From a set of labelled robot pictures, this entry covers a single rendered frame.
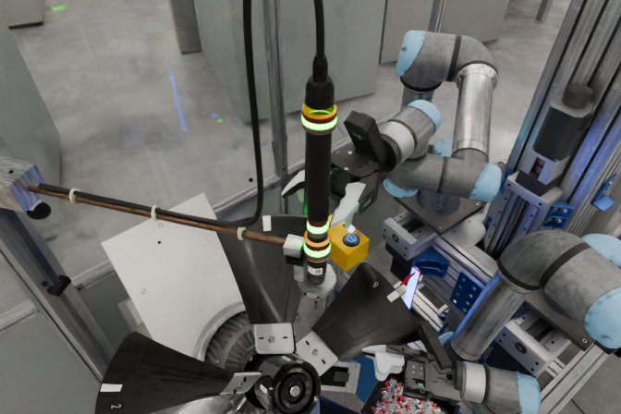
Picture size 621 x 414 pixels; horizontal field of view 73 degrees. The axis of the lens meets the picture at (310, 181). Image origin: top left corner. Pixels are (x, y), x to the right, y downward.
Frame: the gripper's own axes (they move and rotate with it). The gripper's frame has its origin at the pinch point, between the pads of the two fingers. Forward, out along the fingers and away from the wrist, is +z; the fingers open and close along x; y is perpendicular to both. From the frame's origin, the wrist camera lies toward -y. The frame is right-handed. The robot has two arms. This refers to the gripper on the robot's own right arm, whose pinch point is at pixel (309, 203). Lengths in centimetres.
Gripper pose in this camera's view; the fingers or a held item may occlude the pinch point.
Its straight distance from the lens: 62.1
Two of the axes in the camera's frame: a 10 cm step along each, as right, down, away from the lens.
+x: -7.6, -4.3, 4.8
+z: -6.5, 5.1, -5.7
